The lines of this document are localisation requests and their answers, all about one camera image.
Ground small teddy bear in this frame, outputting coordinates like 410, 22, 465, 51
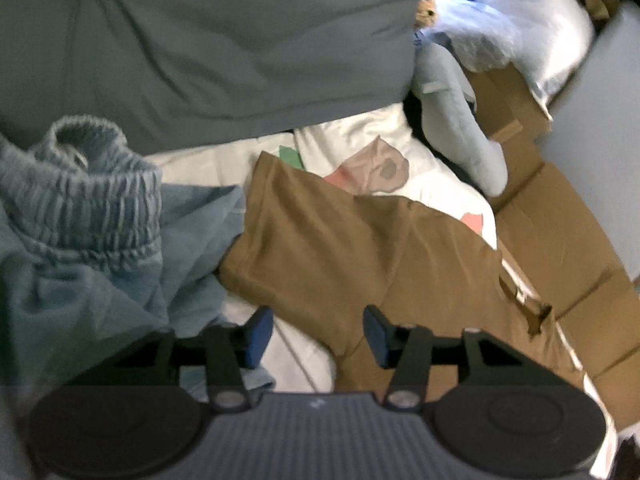
412, 0, 441, 28

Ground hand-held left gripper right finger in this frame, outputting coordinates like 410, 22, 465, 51
363, 305, 571, 410

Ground flattened cardboard box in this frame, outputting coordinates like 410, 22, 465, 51
465, 67, 640, 431

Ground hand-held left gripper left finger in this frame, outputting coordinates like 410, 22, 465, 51
65, 306, 275, 413

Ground bear print bedsheet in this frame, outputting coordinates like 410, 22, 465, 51
145, 102, 621, 480

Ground clear plastic bags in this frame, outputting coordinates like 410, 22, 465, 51
420, 0, 521, 73

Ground dark green-grey blanket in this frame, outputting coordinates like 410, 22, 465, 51
0, 0, 431, 153

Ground brown printed t-shirt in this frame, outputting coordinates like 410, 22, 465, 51
217, 150, 588, 396

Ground blue denim pants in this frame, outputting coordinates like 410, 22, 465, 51
0, 115, 276, 396

